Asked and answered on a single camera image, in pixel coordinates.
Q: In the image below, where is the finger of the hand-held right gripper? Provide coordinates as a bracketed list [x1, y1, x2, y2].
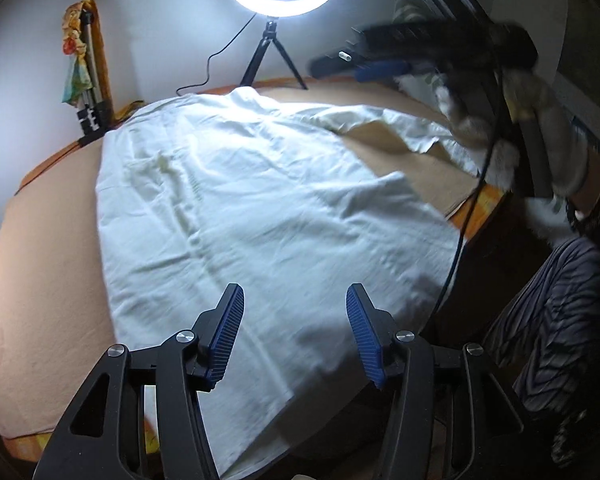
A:
[354, 59, 413, 83]
[307, 50, 356, 80]

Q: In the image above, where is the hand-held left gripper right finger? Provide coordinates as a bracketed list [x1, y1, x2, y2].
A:
[346, 283, 526, 480]

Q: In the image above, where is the colourful patterned cloth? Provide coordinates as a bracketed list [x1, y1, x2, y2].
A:
[60, 0, 101, 107]

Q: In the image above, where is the person's right hand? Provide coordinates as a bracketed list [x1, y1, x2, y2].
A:
[432, 67, 590, 198]

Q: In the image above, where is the white fluffy cloth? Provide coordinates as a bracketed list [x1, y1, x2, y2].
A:
[480, 135, 568, 243]

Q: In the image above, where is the white button shirt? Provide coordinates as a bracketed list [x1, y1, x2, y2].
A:
[95, 86, 486, 480]

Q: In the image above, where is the person's grey striped clothing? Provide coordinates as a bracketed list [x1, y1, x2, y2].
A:
[485, 237, 600, 463]

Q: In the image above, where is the black ring light cable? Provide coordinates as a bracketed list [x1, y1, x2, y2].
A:
[176, 10, 257, 97]

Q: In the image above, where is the folded silver tripod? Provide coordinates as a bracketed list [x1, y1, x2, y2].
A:
[75, 10, 116, 147]

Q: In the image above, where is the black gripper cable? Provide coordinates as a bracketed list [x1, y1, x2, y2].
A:
[420, 60, 512, 341]

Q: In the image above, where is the peach blanket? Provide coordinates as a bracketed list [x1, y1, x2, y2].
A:
[0, 80, 486, 441]

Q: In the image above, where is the black ring light tripod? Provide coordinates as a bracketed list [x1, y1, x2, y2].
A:
[239, 20, 309, 91]

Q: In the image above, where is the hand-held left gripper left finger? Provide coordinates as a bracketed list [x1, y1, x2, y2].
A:
[32, 283, 245, 480]

